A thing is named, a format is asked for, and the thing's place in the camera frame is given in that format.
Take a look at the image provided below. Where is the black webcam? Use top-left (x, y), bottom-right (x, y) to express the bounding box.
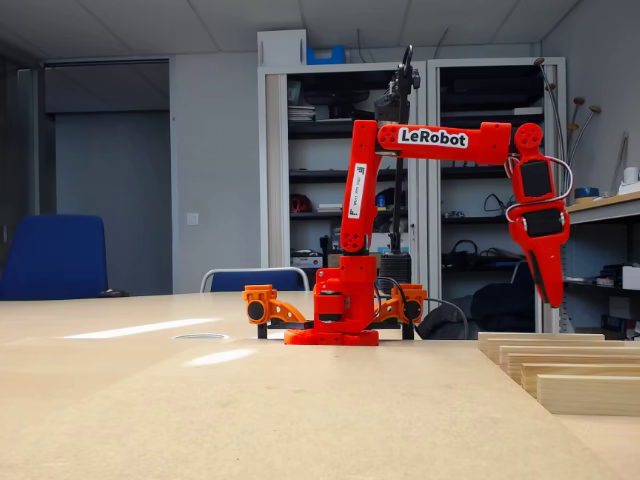
top-left (373, 93), bottom-right (412, 125)

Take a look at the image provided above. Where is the chrome stalk lamp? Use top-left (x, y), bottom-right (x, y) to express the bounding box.
top-left (532, 57), bottom-right (604, 209)

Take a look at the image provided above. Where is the dark blue office chair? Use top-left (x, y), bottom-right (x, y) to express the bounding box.
top-left (509, 259), bottom-right (534, 301)

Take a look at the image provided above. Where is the black jacket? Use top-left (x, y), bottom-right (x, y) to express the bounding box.
top-left (416, 282), bottom-right (537, 341)

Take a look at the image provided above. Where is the grey workbench wooden top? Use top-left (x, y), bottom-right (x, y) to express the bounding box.
top-left (537, 191), bottom-right (640, 335)

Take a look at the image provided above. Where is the grey power cable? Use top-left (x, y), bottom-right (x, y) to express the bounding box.
top-left (424, 297), bottom-right (470, 341)

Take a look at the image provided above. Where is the large blue office chair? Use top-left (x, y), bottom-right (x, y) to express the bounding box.
top-left (0, 214), bottom-right (109, 302)

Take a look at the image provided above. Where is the grey metal shelf cabinet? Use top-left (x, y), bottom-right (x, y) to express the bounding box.
top-left (427, 56), bottom-right (568, 335)
top-left (257, 60), bottom-right (430, 300)

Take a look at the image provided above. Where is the black camera stand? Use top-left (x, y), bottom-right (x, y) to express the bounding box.
top-left (379, 44), bottom-right (422, 297)

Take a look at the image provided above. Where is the black plug cable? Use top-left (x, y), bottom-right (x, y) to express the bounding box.
top-left (373, 276), bottom-right (416, 326)

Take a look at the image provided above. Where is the blue chair grey frame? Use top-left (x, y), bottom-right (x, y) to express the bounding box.
top-left (199, 266), bottom-right (312, 294)

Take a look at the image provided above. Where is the white electronic device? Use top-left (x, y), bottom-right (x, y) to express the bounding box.
top-left (290, 249), bottom-right (324, 269)

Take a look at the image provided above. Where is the blue plastic box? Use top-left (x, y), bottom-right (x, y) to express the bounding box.
top-left (305, 44), bottom-right (347, 66)

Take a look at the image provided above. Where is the orange table clamp mount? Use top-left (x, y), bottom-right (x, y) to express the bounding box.
top-left (256, 319), bottom-right (416, 342)

